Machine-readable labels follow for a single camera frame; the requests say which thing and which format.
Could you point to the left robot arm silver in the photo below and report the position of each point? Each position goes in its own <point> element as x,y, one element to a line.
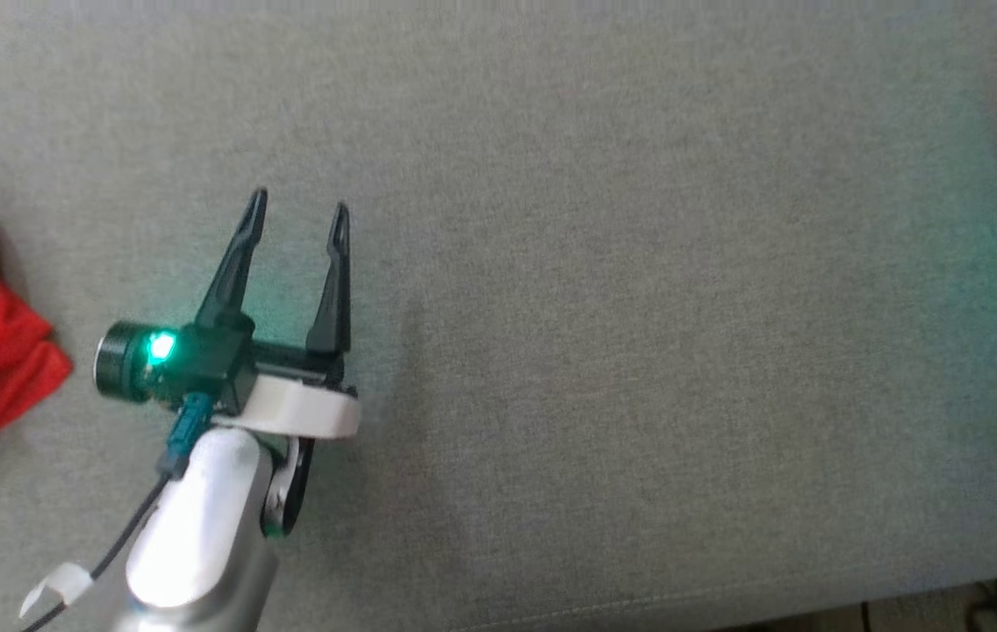
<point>200,527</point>

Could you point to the grey sofa seat cushion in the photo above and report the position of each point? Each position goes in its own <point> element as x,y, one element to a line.
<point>639,263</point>

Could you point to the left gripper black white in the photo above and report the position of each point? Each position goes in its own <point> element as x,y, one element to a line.
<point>297,408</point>

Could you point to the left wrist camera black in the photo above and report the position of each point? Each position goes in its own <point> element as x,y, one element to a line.
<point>130,360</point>

